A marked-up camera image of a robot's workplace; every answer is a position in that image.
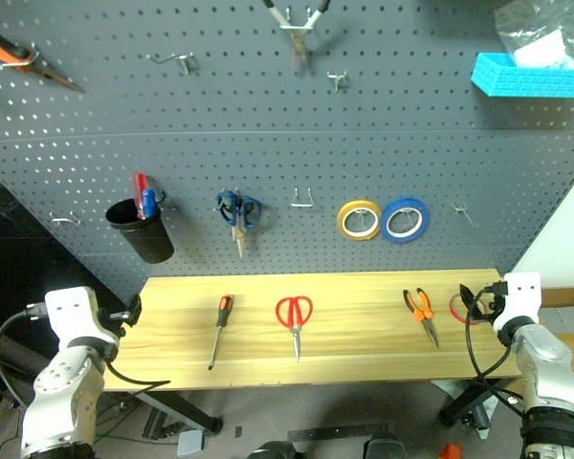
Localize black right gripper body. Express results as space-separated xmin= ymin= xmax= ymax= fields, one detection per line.
xmin=477 ymin=281 xmax=509 ymax=329

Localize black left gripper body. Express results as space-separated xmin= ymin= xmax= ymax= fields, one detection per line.
xmin=97 ymin=304 xmax=132 ymax=337

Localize red tape roll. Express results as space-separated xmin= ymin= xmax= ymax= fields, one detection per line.
xmin=448 ymin=292 xmax=484 ymax=327

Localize orange black long-nose pliers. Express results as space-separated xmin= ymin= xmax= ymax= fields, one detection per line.
xmin=402 ymin=287 xmax=441 ymax=349

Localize orange black screwdriver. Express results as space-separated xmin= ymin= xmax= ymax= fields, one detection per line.
xmin=207 ymin=294 xmax=236 ymax=371

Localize red handled scissors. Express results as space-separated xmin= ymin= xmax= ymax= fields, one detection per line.
xmin=275 ymin=295 xmax=314 ymax=363

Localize black plastic cup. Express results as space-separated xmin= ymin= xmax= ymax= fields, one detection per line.
xmin=105 ymin=198 xmax=175 ymax=265

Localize silver pegboard hook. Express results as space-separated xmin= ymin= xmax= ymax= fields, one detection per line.
xmin=451 ymin=202 xmax=478 ymax=227
xmin=326 ymin=70 xmax=350 ymax=93
xmin=146 ymin=52 xmax=193 ymax=77
xmin=49 ymin=211 xmax=83 ymax=227

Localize black table leg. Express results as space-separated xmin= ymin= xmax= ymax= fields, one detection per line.
xmin=438 ymin=380 xmax=501 ymax=428
xmin=137 ymin=387 xmax=224 ymax=432

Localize blue tape roll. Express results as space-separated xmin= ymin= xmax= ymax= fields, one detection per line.
xmin=379 ymin=196 xmax=431 ymax=245

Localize yellow tape roll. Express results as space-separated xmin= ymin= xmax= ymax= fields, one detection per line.
xmin=336 ymin=199 xmax=382 ymax=242

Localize dark rounded shape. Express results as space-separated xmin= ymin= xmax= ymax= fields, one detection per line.
xmin=363 ymin=433 xmax=408 ymax=459
xmin=247 ymin=441 xmax=298 ymax=459

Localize black flat floor bar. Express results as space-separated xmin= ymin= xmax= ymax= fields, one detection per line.
xmin=286 ymin=422 xmax=389 ymax=445

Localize grey perforated pegboard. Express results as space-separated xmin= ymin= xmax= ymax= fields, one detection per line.
xmin=0 ymin=0 xmax=574 ymax=307

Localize blue plastic bin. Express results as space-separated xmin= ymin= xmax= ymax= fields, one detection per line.
xmin=470 ymin=52 xmax=574 ymax=99

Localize clear plastic bag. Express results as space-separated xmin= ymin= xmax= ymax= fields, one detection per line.
xmin=494 ymin=0 xmax=574 ymax=69

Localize orange black needle-nose pliers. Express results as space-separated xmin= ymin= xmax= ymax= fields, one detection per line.
xmin=0 ymin=21 xmax=85 ymax=93

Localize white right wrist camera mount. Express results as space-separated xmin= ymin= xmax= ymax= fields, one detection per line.
xmin=503 ymin=271 xmax=543 ymax=337

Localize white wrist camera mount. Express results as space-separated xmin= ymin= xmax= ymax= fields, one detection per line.
xmin=503 ymin=271 xmax=543 ymax=337
xmin=43 ymin=286 xmax=100 ymax=346

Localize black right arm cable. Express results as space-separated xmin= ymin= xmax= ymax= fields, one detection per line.
xmin=464 ymin=286 xmax=526 ymax=418

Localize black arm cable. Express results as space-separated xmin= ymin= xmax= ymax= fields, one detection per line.
xmin=0 ymin=305 xmax=171 ymax=407
xmin=464 ymin=286 xmax=526 ymax=418

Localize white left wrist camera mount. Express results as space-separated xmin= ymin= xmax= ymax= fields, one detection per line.
xmin=43 ymin=286 xmax=100 ymax=346

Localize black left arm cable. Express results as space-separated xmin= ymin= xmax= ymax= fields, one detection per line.
xmin=0 ymin=305 xmax=171 ymax=407

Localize blue handled scissors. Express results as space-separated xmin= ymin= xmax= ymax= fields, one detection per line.
xmin=215 ymin=189 xmax=263 ymax=260

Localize silver wire loop hook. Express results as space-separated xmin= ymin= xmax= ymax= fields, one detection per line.
xmin=289 ymin=186 xmax=315 ymax=209

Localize white black handled pliers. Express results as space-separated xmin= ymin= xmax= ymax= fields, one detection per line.
xmin=261 ymin=0 xmax=332 ymax=74

